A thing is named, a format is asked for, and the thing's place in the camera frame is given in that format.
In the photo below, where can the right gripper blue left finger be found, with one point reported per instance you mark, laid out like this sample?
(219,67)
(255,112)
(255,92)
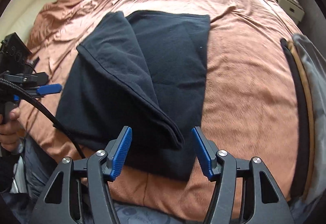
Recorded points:
(117,151)

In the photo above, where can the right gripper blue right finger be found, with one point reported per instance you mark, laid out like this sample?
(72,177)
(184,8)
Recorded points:
(206,154)

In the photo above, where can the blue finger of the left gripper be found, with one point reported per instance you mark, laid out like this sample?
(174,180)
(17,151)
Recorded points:
(49,89)

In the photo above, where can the black printed t-shirt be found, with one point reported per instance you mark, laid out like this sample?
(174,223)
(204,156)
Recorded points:
(146,71)

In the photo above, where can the person's left hand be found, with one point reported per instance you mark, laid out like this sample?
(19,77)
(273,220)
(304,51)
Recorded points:
(9,131)

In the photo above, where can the folded black shirt bottom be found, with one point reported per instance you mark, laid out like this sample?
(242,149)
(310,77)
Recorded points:
(302,162)

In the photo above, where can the folded grey shirt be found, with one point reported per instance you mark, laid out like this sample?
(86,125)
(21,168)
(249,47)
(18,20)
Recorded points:
(314,65)

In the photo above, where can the white bedside cabinet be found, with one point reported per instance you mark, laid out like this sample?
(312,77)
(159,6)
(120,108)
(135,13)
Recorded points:
(293,9)

